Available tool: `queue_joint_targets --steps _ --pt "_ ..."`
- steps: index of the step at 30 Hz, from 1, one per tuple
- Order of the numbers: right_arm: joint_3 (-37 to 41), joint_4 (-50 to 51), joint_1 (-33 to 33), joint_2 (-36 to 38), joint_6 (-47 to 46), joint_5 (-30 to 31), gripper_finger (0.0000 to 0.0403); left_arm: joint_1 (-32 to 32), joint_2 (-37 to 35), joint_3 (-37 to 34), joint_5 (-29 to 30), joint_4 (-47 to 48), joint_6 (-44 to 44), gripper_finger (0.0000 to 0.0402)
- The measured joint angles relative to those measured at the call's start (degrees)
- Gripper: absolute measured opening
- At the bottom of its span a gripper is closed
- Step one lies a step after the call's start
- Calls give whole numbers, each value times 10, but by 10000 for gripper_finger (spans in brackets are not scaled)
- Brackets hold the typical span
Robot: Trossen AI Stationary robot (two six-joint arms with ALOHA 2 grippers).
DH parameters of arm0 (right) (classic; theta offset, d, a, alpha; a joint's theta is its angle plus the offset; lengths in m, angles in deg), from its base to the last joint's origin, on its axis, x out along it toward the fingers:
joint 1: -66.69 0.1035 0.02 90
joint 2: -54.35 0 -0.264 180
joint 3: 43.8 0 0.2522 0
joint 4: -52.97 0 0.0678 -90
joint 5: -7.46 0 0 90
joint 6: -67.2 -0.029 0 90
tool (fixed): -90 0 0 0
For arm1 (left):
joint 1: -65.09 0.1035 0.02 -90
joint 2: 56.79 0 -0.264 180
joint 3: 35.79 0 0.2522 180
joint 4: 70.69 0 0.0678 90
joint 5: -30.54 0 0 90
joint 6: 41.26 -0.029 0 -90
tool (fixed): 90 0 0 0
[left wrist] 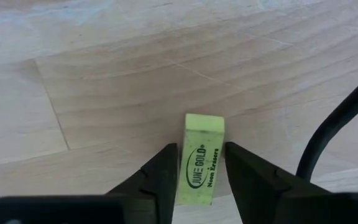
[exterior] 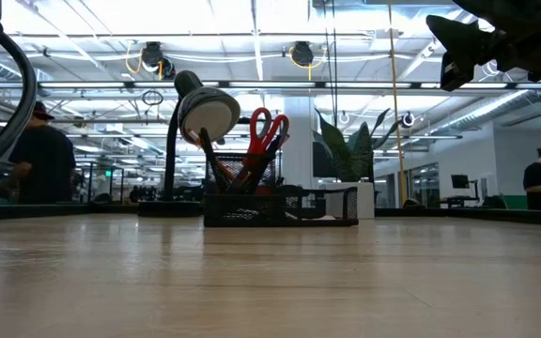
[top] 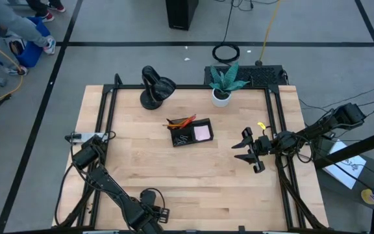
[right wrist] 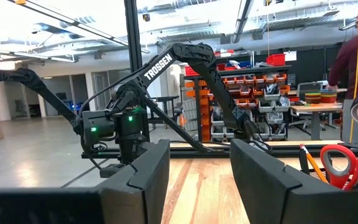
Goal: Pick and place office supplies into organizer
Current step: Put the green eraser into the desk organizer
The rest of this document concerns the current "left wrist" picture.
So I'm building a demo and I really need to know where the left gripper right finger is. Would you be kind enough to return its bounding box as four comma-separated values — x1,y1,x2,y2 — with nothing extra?
224,141,332,224

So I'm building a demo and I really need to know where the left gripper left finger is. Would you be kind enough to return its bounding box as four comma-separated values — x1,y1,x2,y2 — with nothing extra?
104,142,180,224

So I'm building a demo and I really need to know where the green neon eraser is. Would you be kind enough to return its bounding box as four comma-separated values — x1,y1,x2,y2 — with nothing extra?
175,113,226,206

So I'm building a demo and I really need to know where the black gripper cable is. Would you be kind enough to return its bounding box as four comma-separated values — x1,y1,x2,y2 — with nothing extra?
295,66,358,182

